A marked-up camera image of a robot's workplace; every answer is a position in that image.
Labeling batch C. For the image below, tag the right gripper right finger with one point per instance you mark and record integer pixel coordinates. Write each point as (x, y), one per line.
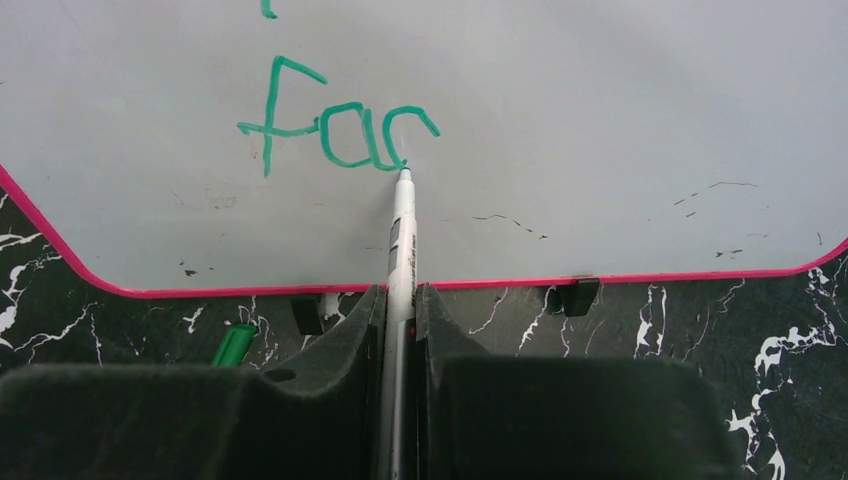
(486, 416)

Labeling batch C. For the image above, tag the green marker cap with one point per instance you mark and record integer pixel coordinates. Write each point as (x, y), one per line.
(234, 346)

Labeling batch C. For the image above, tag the green capped whiteboard marker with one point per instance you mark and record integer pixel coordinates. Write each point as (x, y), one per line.
(396, 454)

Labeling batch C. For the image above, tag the pink framed whiteboard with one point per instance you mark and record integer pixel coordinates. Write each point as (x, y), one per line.
(188, 148)

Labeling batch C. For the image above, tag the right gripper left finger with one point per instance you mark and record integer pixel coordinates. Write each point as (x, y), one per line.
(312, 416)

